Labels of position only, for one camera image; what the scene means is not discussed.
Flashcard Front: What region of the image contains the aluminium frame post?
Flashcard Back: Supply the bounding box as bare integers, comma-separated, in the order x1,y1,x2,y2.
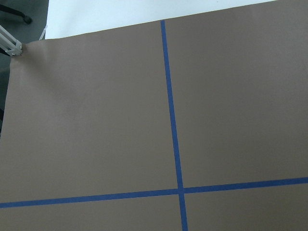
0,26,23,56

